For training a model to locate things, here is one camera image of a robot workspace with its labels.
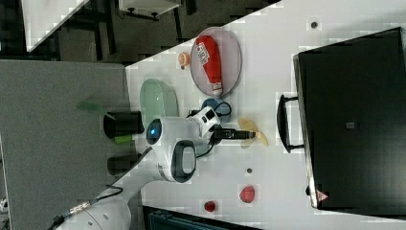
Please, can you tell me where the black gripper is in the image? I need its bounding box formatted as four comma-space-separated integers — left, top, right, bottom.
214, 128, 256, 140

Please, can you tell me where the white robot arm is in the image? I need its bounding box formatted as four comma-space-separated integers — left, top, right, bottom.
48, 115, 263, 230

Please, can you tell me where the blue cup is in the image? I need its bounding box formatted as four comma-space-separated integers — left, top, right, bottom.
201, 98, 232, 123

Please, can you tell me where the pink strawberry toy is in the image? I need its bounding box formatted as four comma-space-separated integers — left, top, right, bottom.
239, 185, 256, 203

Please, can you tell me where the red strawberry toy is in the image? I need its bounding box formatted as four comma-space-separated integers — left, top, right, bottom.
204, 200, 215, 213

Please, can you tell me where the grey round plate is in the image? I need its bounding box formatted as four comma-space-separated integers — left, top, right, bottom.
190, 27, 242, 98

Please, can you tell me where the red plush ketchup bottle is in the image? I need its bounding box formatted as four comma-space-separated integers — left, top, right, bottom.
196, 35, 223, 96

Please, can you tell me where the green perforated colander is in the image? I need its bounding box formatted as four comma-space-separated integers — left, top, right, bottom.
140, 79, 179, 127

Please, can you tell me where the silver black toaster oven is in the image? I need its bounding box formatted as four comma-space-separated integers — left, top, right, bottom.
292, 27, 406, 219

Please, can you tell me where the orange slice toy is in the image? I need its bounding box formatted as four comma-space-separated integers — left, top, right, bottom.
178, 52, 191, 67

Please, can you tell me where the large black container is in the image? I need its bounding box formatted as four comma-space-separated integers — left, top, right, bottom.
103, 111, 145, 139

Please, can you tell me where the green slotted spatula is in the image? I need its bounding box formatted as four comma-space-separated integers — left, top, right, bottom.
76, 101, 106, 115

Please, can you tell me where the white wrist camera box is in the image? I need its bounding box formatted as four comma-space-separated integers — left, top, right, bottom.
189, 106, 220, 138

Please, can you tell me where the lime green utensil handle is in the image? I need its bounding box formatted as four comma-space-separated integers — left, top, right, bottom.
114, 135, 132, 145

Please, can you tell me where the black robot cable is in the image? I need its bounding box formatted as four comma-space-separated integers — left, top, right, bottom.
47, 184, 124, 230

